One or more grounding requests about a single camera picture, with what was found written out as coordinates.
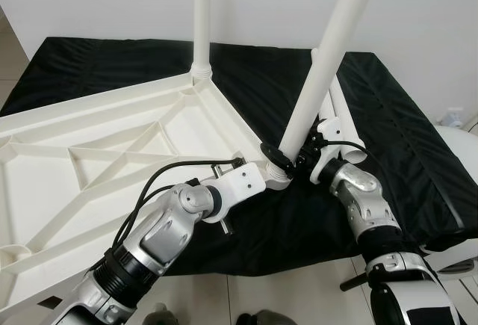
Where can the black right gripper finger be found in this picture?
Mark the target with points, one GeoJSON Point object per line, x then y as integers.
{"type": "Point", "coordinates": [275, 156]}

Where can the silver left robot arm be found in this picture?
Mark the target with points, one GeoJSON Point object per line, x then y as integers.
{"type": "Point", "coordinates": [164, 228]}

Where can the black tablecloth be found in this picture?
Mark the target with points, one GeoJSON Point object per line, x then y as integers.
{"type": "Point", "coordinates": [403, 190]}

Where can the black metal table leg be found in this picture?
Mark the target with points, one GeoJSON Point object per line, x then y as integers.
{"type": "Point", "coordinates": [352, 281]}

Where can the white rounded appliance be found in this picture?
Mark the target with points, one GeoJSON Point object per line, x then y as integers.
{"type": "Point", "coordinates": [467, 142]}

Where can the grey robot right leg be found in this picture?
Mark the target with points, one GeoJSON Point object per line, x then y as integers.
{"type": "Point", "coordinates": [261, 319]}

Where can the grey robot leg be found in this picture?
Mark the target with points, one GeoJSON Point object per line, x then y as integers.
{"type": "Point", "coordinates": [159, 317]}
{"type": "Point", "coordinates": [261, 319]}

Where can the grey robot left leg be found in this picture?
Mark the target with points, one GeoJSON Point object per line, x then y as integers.
{"type": "Point", "coordinates": [159, 317]}

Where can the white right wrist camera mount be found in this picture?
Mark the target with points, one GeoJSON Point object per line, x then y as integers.
{"type": "Point", "coordinates": [332, 127]}

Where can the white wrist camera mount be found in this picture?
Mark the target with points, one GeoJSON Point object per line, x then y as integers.
{"type": "Point", "coordinates": [243, 183]}
{"type": "Point", "coordinates": [332, 127]}

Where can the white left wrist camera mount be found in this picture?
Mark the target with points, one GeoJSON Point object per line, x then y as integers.
{"type": "Point", "coordinates": [243, 183]}

